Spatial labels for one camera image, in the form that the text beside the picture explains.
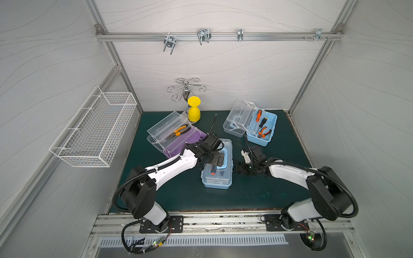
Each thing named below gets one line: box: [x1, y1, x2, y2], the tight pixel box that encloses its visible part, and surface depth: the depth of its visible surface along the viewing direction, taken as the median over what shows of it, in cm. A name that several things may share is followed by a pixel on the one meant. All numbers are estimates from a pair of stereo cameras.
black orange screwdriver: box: [210, 164, 217, 176], surface depth 82 cm
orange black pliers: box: [166, 124, 191, 139], surface depth 100 cm
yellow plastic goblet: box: [187, 95, 201, 123], surface depth 97 cm
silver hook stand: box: [166, 77, 208, 103], surface depth 97 cm
